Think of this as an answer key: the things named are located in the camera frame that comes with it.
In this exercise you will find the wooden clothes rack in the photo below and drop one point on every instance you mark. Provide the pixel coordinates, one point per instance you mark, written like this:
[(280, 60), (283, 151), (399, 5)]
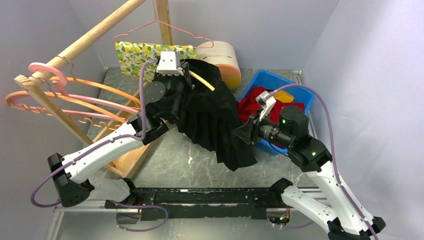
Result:
[(124, 166)]

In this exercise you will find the orange wavy hanger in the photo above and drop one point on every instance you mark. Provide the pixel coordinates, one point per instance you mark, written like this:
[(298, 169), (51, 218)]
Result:
[(17, 100)]

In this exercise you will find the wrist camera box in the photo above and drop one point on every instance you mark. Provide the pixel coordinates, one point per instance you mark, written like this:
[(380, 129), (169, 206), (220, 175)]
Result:
[(266, 102), (169, 64)]

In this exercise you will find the red pleated skirt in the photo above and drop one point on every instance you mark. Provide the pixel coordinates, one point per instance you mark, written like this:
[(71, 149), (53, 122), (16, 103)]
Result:
[(249, 106)]

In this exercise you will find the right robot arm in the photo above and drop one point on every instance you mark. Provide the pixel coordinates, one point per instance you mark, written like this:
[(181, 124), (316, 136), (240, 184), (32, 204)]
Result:
[(345, 218)]

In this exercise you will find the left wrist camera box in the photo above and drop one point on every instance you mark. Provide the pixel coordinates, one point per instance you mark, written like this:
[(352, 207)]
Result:
[(169, 64)]

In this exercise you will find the yellow skirt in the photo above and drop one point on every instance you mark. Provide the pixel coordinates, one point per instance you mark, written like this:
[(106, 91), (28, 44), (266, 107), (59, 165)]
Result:
[(284, 97)]

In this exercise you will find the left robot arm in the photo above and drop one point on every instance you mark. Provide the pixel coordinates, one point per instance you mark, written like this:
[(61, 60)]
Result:
[(73, 174)]

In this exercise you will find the pink plastic hanger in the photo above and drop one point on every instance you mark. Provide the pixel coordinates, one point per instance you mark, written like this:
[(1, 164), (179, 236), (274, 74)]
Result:
[(91, 103)]

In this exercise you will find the lemon print cloth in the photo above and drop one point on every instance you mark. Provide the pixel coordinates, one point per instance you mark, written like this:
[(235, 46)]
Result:
[(132, 56)]

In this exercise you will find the black garment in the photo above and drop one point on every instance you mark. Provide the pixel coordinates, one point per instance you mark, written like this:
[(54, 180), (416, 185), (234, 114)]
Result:
[(208, 118)]

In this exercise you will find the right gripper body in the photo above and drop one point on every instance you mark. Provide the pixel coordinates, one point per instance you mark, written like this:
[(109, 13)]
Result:
[(257, 123)]

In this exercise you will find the round cream drawer box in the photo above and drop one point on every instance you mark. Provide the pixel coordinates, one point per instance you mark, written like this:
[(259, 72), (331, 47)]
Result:
[(222, 55)]

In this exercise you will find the yellow hanger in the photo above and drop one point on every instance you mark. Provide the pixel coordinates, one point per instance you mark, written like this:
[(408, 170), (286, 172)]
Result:
[(202, 81)]

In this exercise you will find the orange hanger with red skirt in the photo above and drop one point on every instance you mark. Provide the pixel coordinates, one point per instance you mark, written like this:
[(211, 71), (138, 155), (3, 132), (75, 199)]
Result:
[(60, 82)]

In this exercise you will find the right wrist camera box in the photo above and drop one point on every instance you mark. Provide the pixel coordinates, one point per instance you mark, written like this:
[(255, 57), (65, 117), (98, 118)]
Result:
[(266, 102)]

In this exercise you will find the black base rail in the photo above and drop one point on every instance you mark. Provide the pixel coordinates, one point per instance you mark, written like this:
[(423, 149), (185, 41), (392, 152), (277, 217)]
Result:
[(150, 204)]

